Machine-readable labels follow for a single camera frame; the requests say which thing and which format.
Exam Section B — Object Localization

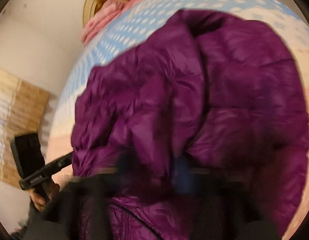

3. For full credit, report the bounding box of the person's left hand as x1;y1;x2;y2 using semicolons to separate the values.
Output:
28;180;60;211

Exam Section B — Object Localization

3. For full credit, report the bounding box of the pink folded blanket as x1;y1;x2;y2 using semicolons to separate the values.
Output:
81;0;128;46

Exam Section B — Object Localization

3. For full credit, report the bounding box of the purple puffer jacket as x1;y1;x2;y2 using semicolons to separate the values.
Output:
71;10;309;239

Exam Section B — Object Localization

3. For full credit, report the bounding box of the dotted blue pink bedspread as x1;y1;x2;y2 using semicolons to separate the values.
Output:
45;0;309;240

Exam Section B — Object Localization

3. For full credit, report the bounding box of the beige side window curtain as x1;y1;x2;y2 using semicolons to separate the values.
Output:
0;67;50;189

